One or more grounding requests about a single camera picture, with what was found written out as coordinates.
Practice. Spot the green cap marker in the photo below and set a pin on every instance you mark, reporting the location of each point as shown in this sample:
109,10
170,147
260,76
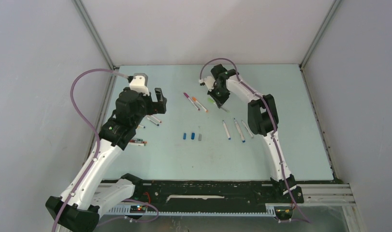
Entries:
222,108

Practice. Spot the green red marker cluster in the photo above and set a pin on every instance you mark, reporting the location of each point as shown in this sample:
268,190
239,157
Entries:
137,142

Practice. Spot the orange cap marker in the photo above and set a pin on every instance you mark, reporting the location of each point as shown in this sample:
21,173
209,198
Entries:
197,102

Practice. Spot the dark blue cap marker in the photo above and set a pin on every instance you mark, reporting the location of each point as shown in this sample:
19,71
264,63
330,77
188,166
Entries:
152,121

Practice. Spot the purple cap marker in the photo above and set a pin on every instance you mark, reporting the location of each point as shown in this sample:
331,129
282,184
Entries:
191,101

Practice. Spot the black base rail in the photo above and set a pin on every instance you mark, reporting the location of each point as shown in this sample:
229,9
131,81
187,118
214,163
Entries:
228,197

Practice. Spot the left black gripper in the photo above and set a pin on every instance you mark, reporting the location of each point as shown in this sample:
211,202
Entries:
155,108

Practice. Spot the light blue marker body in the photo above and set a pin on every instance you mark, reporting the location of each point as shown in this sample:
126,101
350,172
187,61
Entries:
226,130

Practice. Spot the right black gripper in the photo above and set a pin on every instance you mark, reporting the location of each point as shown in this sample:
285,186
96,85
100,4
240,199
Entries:
220,101

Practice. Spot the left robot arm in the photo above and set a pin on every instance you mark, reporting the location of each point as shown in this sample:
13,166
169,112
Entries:
79,208

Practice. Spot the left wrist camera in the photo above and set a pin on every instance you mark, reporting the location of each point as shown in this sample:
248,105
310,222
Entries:
139,83

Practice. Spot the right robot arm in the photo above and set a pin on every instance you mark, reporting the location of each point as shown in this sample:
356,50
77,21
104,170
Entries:
262,119

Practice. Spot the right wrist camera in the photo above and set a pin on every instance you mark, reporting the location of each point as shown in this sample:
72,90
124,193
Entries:
208,81

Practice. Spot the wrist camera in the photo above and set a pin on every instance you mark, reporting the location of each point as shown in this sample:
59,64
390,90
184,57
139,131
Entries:
139,83
208,81

